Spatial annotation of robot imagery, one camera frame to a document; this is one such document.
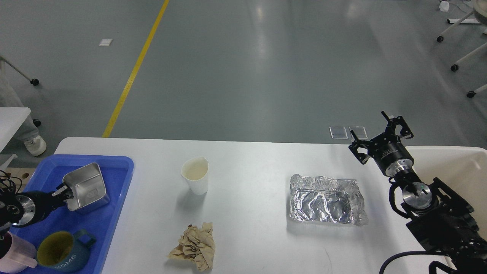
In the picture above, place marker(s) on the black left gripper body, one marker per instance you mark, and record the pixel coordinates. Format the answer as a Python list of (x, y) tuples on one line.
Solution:
[(37, 206)]

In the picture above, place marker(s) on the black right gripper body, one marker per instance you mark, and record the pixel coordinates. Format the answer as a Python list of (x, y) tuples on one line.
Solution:
[(390, 155)]

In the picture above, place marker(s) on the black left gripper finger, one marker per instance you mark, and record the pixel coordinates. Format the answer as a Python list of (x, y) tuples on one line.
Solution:
[(63, 189), (62, 195)]

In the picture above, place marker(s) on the stainless steel rectangular container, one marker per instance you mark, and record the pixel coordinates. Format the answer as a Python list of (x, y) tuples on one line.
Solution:
[(88, 188)]

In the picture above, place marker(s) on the teal mug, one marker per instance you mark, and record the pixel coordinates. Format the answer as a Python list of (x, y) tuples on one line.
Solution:
[(64, 251)]

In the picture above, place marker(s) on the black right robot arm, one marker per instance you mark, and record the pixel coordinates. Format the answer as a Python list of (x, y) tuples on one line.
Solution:
[(439, 218)]

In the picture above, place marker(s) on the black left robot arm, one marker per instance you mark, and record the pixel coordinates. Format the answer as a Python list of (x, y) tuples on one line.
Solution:
[(21, 209)]

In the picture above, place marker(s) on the clear floor plate right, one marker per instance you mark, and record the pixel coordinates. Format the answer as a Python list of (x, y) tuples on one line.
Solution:
[(359, 131)]

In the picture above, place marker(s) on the clear floor plate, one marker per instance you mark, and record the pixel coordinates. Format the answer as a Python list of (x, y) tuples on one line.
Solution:
[(338, 132), (359, 131)]

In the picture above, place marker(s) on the clear floor plate left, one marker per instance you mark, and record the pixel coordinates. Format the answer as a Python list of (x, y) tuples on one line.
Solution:
[(338, 132)]

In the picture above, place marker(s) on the pink mug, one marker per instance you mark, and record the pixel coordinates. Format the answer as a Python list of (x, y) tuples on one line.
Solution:
[(17, 254)]

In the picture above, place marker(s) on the blue plastic tray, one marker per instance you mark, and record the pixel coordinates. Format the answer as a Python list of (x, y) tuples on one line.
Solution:
[(117, 173)]

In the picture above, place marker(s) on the crumpled aluminium foil tray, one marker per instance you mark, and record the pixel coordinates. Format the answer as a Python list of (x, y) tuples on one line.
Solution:
[(325, 200)]

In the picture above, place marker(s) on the white plastic bin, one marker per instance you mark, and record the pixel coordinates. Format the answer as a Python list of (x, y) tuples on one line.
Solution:
[(463, 169)]

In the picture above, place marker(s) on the wheeled stand left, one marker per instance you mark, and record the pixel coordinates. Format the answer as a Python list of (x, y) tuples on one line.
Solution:
[(32, 81)]

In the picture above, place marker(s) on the white side table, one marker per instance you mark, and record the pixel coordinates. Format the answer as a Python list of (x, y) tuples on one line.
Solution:
[(11, 118)]

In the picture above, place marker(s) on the white paper cup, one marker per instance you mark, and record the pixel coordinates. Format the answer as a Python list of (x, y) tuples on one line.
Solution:
[(195, 173)]

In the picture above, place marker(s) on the crumpled brown paper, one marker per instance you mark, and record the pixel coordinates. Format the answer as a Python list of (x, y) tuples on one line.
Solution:
[(197, 245)]

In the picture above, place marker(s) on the white paper on floor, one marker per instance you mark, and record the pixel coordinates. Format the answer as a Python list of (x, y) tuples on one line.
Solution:
[(105, 42)]

